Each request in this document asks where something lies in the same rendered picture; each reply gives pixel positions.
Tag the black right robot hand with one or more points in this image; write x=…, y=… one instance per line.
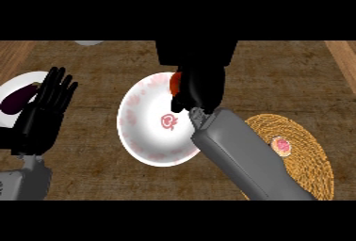
x=201, y=88

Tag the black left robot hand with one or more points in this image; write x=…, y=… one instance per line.
x=40, y=125

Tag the red tomato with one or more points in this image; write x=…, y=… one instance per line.
x=174, y=83

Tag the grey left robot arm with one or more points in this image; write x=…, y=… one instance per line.
x=28, y=182

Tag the white bowl with pink pattern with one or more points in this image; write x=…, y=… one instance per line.
x=148, y=131

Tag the round woven wicker placemat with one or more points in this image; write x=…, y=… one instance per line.
x=307, y=163

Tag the dark purple eggplant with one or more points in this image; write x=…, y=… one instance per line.
x=16, y=99

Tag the black box appliance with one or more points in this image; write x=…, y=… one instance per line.
x=197, y=51

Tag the white plate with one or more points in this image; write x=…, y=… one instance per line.
x=13, y=82

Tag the pink round cupcake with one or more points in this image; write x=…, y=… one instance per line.
x=281, y=146

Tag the white round dish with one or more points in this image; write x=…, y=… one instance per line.
x=89, y=42

